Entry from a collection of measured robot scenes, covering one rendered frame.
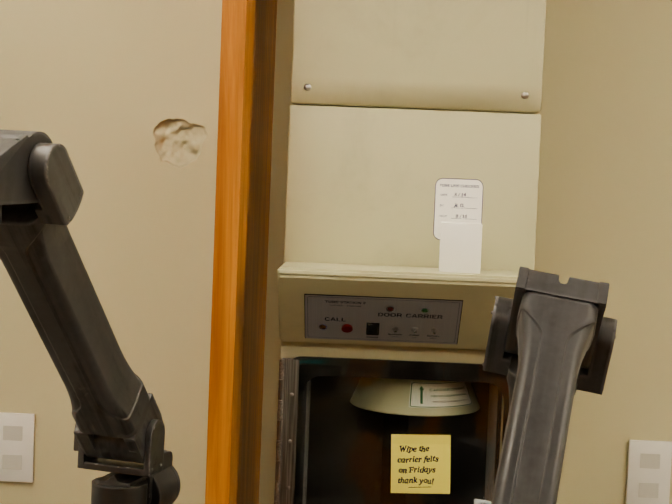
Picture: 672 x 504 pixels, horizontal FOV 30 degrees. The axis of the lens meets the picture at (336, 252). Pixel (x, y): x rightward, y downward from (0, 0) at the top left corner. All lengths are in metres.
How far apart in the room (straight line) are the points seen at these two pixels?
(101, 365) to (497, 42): 0.70
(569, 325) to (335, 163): 0.64
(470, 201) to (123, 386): 0.57
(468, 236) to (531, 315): 0.50
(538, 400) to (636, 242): 1.11
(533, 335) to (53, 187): 0.40
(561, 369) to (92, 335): 0.43
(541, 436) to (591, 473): 1.14
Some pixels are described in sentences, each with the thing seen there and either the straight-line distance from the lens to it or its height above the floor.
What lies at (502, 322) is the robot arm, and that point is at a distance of 1.12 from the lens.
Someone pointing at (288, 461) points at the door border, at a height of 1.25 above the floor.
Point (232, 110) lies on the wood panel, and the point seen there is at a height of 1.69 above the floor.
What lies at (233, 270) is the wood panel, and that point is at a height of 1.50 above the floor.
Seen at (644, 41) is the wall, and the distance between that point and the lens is 2.09.
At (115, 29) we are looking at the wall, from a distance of 2.09.
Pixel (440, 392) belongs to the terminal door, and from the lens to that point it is 1.61.
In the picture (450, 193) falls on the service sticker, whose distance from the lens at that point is 1.60.
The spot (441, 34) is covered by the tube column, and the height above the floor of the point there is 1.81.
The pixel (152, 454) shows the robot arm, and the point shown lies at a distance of 1.30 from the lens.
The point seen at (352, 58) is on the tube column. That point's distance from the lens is 1.61.
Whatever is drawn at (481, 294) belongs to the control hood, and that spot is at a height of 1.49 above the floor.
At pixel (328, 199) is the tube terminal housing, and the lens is 1.60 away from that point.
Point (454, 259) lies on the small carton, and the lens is 1.53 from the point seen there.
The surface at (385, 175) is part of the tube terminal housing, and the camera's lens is 1.60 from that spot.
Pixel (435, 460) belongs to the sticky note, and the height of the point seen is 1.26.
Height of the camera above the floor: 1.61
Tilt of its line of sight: 3 degrees down
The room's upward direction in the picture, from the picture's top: 2 degrees clockwise
